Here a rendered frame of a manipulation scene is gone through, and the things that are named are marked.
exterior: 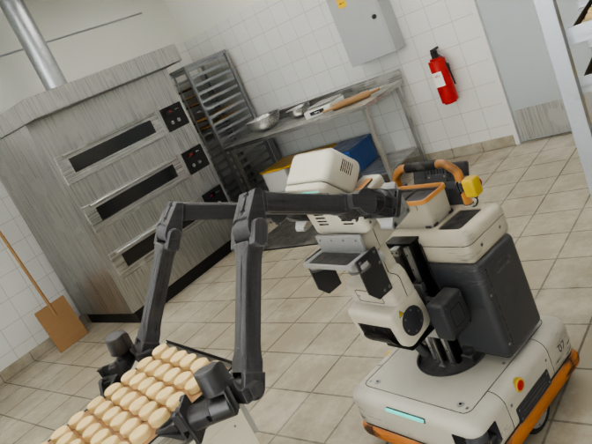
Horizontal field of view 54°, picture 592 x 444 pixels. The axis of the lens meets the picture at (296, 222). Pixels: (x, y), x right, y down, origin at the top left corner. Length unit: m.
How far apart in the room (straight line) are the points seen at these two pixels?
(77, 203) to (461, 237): 3.60
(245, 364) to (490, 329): 1.08
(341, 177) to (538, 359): 1.00
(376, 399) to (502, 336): 0.54
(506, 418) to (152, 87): 4.37
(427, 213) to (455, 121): 3.62
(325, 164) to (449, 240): 0.53
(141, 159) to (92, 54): 1.66
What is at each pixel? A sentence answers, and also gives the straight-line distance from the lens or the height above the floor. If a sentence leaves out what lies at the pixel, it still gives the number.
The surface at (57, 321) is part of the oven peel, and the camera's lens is 5.71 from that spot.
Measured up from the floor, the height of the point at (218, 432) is 0.81.
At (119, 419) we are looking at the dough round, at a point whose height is 0.94.
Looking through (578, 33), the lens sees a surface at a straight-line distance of 1.18.
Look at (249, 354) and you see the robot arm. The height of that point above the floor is 1.00.
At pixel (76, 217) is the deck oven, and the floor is 1.05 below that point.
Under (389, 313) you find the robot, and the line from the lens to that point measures 2.01.
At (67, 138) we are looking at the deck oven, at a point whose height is 1.63.
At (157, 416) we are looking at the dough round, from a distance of 1.50.
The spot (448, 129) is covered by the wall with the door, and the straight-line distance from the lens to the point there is 5.76.
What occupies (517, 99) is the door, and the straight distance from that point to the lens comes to 5.49.
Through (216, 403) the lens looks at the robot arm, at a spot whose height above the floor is 0.96.
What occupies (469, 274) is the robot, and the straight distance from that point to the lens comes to 2.10.
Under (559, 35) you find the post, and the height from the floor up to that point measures 1.42.
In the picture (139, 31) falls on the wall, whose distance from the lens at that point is 7.08.
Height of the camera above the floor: 1.60
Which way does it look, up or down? 16 degrees down
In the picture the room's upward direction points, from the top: 25 degrees counter-clockwise
